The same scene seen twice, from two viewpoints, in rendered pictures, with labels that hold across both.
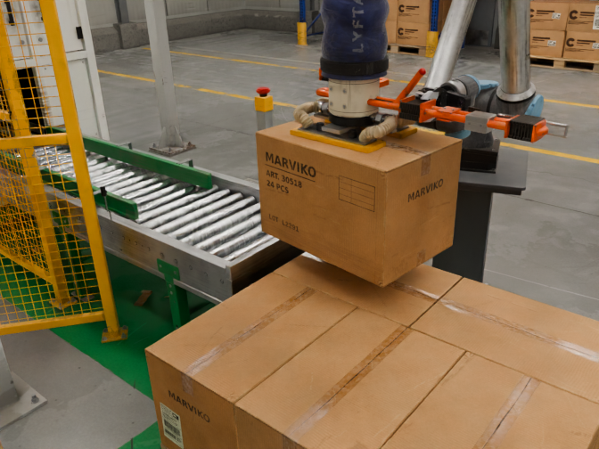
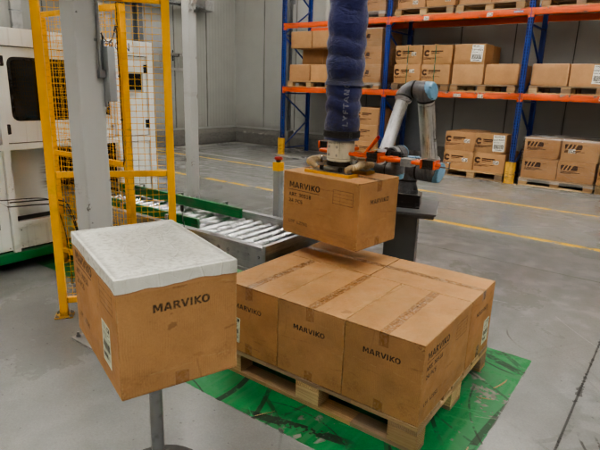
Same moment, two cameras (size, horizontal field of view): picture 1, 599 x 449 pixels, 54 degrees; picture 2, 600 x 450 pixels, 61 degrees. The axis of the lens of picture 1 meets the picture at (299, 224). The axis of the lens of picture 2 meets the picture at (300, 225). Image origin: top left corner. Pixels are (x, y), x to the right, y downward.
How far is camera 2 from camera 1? 1.21 m
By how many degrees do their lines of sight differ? 11
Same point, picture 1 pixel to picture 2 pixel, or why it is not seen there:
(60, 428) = not seen: hidden behind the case
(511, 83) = (426, 154)
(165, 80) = (193, 162)
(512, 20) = (425, 119)
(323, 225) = (322, 220)
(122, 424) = not seen: hidden behind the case
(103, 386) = not seen: hidden behind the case
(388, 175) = (361, 187)
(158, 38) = (191, 134)
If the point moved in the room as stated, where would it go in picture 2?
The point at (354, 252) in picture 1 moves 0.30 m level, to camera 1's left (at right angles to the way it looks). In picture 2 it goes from (340, 233) to (289, 233)
